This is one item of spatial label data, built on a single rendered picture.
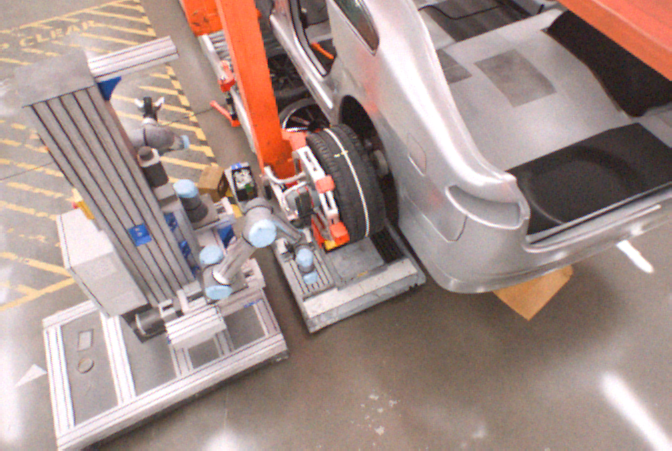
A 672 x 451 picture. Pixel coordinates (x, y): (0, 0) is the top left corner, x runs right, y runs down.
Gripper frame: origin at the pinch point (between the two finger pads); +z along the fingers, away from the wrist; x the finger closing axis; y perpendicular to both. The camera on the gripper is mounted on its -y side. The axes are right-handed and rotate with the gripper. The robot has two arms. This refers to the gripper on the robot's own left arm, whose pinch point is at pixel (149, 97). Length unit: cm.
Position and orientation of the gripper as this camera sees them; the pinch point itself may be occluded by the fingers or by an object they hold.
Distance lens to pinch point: 347.8
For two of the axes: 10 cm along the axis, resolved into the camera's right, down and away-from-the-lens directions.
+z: -1.9, -7.4, 6.5
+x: 9.8, -1.0, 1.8
